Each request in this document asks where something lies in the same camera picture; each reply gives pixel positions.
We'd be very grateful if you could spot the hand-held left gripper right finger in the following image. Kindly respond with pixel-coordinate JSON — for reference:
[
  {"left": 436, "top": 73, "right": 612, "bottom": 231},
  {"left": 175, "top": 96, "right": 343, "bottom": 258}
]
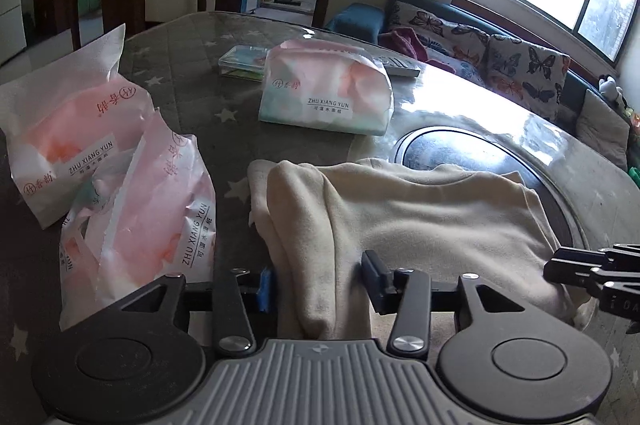
[{"left": 361, "top": 250, "right": 531, "bottom": 358}]

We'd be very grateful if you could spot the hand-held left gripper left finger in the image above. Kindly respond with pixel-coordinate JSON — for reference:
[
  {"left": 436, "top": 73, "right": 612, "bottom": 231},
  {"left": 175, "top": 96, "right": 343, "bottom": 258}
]
[{"left": 120, "top": 267, "right": 274, "bottom": 358}]

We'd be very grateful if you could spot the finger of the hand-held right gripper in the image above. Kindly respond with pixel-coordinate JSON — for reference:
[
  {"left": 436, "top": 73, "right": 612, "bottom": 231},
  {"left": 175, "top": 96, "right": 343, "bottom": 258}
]
[
  {"left": 543, "top": 247, "right": 614, "bottom": 287},
  {"left": 605, "top": 243, "right": 640, "bottom": 267}
]

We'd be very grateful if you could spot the cream fleece garment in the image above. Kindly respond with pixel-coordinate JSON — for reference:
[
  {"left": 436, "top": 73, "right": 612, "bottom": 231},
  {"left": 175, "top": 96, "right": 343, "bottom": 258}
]
[{"left": 247, "top": 158, "right": 596, "bottom": 342}]

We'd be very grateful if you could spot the grey pillow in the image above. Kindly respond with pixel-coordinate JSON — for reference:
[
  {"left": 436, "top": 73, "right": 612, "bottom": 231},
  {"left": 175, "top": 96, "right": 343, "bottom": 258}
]
[{"left": 575, "top": 89, "right": 632, "bottom": 172}]

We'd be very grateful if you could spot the pink white tissue pack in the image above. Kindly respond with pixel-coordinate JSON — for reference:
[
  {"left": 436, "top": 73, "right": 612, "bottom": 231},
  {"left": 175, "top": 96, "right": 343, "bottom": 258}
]
[
  {"left": 0, "top": 23, "right": 157, "bottom": 231},
  {"left": 258, "top": 38, "right": 394, "bottom": 136},
  {"left": 58, "top": 109, "right": 217, "bottom": 332}
]

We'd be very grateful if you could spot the black round induction cooktop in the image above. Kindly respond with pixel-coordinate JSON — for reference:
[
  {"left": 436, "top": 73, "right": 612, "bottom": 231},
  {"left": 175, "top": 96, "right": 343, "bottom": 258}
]
[{"left": 397, "top": 125, "right": 589, "bottom": 257}]

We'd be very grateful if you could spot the panda plush toy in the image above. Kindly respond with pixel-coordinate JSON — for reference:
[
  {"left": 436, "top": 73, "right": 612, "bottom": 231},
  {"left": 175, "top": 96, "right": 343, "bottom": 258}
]
[{"left": 599, "top": 74, "right": 627, "bottom": 107}]

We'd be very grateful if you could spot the butterfly print cushion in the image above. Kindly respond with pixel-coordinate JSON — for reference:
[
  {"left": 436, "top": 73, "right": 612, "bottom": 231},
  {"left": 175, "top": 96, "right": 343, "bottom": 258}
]
[
  {"left": 487, "top": 34, "right": 572, "bottom": 122},
  {"left": 387, "top": 0, "right": 491, "bottom": 57},
  {"left": 424, "top": 47, "right": 489, "bottom": 84}
]

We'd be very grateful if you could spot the grey remote control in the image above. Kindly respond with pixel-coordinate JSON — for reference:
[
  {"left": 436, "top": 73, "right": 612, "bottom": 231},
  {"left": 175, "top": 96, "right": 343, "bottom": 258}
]
[{"left": 377, "top": 52, "right": 423, "bottom": 80}]

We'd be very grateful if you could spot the green plastic case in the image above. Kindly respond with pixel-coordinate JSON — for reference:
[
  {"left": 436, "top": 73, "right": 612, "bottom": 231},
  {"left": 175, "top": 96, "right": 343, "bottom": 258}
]
[{"left": 218, "top": 44, "right": 272, "bottom": 82}]

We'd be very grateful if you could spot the pink cloth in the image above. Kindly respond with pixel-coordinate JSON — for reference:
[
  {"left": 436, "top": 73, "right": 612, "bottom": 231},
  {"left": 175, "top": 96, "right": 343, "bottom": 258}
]
[{"left": 378, "top": 27, "right": 432, "bottom": 64}]

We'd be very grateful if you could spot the blue corner sofa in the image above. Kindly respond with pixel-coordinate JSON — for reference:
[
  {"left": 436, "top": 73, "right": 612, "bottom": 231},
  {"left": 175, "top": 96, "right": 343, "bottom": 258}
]
[{"left": 325, "top": 0, "right": 640, "bottom": 186}]

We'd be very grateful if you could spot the white refrigerator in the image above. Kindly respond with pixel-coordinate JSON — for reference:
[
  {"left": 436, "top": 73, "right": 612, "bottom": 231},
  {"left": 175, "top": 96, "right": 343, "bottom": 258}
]
[{"left": 0, "top": 0, "right": 27, "bottom": 66}]

